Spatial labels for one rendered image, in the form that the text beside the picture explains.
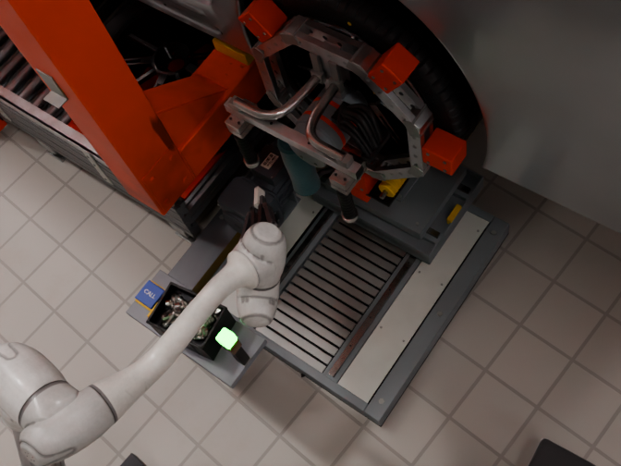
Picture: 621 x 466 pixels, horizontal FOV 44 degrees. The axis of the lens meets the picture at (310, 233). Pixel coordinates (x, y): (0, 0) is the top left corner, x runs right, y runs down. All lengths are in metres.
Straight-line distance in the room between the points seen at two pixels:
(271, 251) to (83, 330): 1.40
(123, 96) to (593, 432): 1.74
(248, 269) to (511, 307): 1.23
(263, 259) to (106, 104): 0.61
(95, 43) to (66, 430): 0.90
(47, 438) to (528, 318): 1.66
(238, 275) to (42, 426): 0.52
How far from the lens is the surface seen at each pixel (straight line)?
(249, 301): 1.90
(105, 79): 2.05
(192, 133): 2.43
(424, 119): 1.96
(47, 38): 1.88
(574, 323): 2.77
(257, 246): 1.77
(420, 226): 2.64
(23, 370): 1.81
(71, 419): 1.73
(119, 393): 1.77
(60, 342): 3.08
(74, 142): 2.96
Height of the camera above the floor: 2.58
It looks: 62 degrees down
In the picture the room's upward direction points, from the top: 21 degrees counter-clockwise
